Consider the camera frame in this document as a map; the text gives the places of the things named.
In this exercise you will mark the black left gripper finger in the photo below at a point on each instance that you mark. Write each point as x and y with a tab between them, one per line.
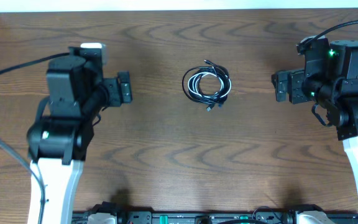
126	92
124	76

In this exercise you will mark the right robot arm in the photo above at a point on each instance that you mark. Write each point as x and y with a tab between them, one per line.
330	79

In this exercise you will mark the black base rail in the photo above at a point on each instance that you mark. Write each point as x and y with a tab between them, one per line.
108	212

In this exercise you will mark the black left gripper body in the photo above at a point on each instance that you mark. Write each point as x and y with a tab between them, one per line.
113	89

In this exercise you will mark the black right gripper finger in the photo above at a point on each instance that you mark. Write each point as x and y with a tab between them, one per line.
280	76
281	88

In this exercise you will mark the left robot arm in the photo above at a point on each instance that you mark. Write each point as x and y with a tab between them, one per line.
63	130

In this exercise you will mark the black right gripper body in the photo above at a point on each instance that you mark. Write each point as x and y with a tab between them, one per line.
297	94

